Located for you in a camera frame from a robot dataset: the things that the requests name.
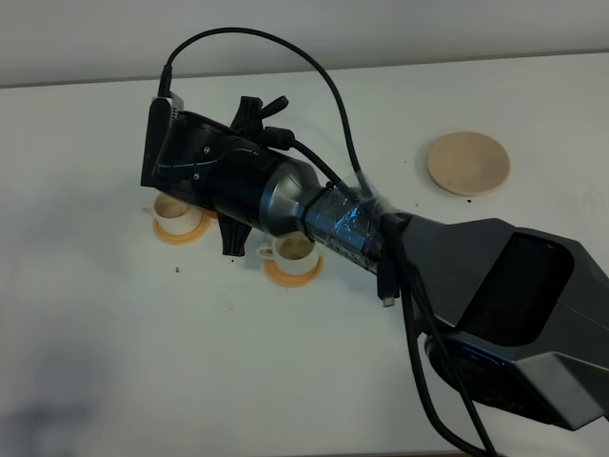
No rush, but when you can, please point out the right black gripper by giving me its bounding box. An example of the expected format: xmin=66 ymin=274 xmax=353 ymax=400
xmin=140 ymin=96 xmax=288 ymax=256

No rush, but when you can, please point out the brown clay teapot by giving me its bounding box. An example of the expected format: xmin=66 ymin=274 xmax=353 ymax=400
xmin=198 ymin=207 xmax=220 ymax=221

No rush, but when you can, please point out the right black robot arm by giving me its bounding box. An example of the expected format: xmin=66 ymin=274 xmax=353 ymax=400
xmin=141 ymin=95 xmax=608 ymax=430

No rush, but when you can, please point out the beige round teapot coaster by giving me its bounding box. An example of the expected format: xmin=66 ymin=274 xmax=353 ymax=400
xmin=426 ymin=131 xmax=511 ymax=196

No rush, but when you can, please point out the left orange saucer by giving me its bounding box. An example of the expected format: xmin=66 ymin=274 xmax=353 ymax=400
xmin=152 ymin=211 xmax=213 ymax=246

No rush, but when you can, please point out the orange saucer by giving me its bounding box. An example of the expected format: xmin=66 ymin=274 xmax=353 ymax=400
xmin=152 ymin=211 xmax=213 ymax=246
xmin=263 ymin=257 xmax=324 ymax=288

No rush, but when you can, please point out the left white teacup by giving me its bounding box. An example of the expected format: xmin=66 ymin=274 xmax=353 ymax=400
xmin=142 ymin=193 xmax=203 ymax=236

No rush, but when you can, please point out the white teacup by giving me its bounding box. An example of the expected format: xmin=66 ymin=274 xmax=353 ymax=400
xmin=142 ymin=193 xmax=203 ymax=236
xmin=257 ymin=233 xmax=320 ymax=276

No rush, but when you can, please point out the right white teacup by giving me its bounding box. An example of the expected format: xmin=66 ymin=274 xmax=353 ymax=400
xmin=257 ymin=233 xmax=320 ymax=276

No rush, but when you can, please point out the right orange saucer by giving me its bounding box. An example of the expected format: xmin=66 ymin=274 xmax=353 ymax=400
xmin=263 ymin=257 xmax=324 ymax=288

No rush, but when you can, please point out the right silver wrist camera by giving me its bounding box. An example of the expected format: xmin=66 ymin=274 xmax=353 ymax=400
xmin=151 ymin=93 xmax=184 ymax=119

